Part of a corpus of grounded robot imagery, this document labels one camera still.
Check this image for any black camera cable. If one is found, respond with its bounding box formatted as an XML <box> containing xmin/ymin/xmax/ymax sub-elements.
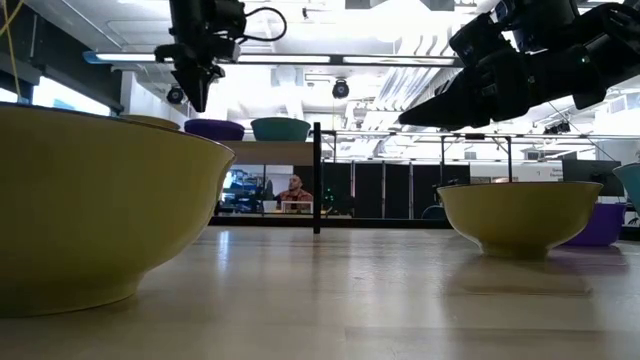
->
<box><xmin>242</xmin><ymin>5</ymin><xmax>289</xmax><ymax>44</ymax></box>

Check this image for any yellow hanging cable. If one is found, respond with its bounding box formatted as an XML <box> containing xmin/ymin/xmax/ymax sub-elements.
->
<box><xmin>0</xmin><ymin>0</ymin><xmax>25</xmax><ymax>39</ymax></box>
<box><xmin>4</xmin><ymin>12</ymin><xmax>21</xmax><ymax>99</ymax></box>

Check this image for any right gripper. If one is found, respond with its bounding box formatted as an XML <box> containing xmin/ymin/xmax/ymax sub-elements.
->
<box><xmin>398</xmin><ymin>49</ymin><xmax>534</xmax><ymax>132</ymax></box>

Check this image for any wooden shelf with black frame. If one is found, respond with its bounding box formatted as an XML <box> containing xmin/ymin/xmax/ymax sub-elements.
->
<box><xmin>219</xmin><ymin>122</ymin><xmax>324</xmax><ymax>235</ymax></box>

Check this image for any yellow patterned mini bowl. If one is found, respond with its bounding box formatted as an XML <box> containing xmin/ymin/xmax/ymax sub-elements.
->
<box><xmin>0</xmin><ymin>102</ymin><xmax>236</xmax><ymax>319</ymax></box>
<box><xmin>117</xmin><ymin>113</ymin><xmax>182</xmax><ymax>132</ymax></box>
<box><xmin>437</xmin><ymin>180</ymin><xmax>605</xmax><ymax>260</ymax></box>

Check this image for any purple mini bowl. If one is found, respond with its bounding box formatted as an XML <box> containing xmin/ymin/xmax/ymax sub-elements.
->
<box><xmin>183</xmin><ymin>118</ymin><xmax>246</xmax><ymax>143</ymax></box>
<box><xmin>562</xmin><ymin>202</ymin><xmax>627</xmax><ymax>248</ymax></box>

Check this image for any teal patterned mini bowl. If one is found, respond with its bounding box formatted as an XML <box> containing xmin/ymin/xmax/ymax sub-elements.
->
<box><xmin>250</xmin><ymin>116</ymin><xmax>312</xmax><ymax>143</ymax></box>
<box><xmin>612</xmin><ymin>162</ymin><xmax>640</xmax><ymax>214</ymax></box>

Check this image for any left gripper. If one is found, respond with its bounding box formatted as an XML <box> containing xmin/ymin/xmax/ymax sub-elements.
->
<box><xmin>153</xmin><ymin>29</ymin><xmax>247</xmax><ymax>112</ymax></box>

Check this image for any black background frame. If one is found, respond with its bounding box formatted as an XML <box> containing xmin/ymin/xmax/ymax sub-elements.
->
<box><xmin>319</xmin><ymin>128</ymin><xmax>516</xmax><ymax>184</ymax></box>

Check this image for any black room divider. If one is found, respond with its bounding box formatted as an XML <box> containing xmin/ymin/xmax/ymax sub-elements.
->
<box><xmin>322</xmin><ymin>162</ymin><xmax>471</xmax><ymax>219</ymax></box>

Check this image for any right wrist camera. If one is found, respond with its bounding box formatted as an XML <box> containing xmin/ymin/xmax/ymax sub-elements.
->
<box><xmin>448</xmin><ymin>10</ymin><xmax>519</xmax><ymax>69</ymax></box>

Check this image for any black background monitor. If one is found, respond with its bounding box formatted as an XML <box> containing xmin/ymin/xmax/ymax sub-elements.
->
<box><xmin>562</xmin><ymin>158</ymin><xmax>624</xmax><ymax>197</ymax></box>

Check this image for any black metal rig frame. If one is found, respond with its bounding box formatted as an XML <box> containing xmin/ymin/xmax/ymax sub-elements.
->
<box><xmin>209</xmin><ymin>214</ymin><xmax>640</xmax><ymax>242</ymax></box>

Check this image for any person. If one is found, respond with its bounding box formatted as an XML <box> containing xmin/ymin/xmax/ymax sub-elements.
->
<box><xmin>274</xmin><ymin>173</ymin><xmax>315</xmax><ymax>214</ymax></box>

